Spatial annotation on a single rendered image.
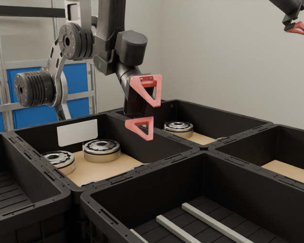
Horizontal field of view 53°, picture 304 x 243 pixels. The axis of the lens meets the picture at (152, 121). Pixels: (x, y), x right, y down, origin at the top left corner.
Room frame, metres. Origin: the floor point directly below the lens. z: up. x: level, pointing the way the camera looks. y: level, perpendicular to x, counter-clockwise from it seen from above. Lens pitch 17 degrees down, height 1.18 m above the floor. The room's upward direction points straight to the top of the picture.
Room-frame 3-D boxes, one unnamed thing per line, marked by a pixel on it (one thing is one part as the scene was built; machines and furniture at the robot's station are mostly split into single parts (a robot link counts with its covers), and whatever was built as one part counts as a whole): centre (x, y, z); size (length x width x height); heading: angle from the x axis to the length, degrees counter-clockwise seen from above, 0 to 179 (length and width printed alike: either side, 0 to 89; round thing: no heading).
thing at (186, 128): (1.00, -0.09, 0.86); 0.10 x 0.10 x 0.01
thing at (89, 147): (0.81, 0.14, 0.86); 0.10 x 0.10 x 0.01
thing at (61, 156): (0.72, 0.25, 0.86); 0.05 x 0.05 x 0.01
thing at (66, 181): (0.67, 0.13, 0.92); 0.40 x 0.30 x 0.02; 39
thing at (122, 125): (0.67, 0.13, 0.87); 0.40 x 0.30 x 0.11; 39
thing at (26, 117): (2.62, 0.87, 0.60); 0.72 x 0.03 x 0.56; 135
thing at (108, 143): (0.81, 0.14, 0.86); 0.05 x 0.05 x 0.01
